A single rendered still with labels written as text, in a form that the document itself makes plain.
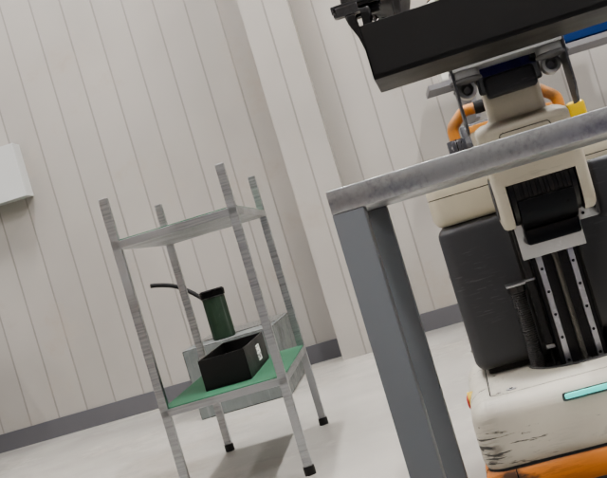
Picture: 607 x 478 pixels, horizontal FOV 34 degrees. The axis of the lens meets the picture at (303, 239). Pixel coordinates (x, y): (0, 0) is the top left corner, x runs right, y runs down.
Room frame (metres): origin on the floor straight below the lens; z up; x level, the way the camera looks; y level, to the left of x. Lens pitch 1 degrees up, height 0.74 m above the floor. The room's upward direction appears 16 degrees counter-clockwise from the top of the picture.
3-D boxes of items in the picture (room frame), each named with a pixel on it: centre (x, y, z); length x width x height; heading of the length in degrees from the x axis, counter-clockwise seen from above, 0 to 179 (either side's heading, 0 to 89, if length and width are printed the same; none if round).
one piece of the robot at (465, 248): (2.70, -0.62, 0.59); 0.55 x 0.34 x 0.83; 81
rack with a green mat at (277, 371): (3.88, 0.38, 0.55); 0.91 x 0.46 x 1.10; 176
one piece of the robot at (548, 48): (2.32, -0.56, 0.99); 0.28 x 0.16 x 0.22; 81
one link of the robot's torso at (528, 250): (2.44, -0.64, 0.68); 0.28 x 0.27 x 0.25; 81
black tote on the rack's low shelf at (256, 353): (3.88, 0.38, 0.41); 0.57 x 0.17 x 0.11; 176
